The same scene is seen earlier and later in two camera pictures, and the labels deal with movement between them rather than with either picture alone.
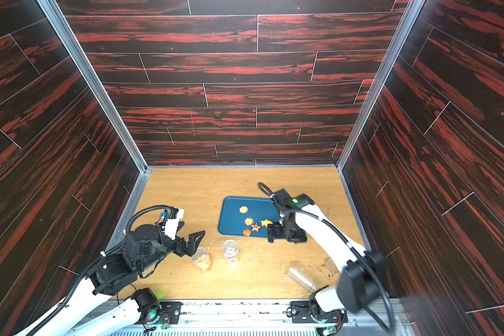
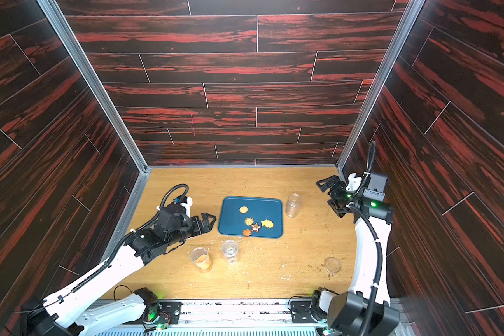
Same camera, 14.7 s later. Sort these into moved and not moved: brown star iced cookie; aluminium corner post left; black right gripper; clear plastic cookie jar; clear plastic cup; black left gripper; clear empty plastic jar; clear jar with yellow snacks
Moved: black left gripper; clear plastic cookie jar; black right gripper
Not moved: clear plastic cup; brown star iced cookie; aluminium corner post left; clear jar with yellow snacks; clear empty plastic jar
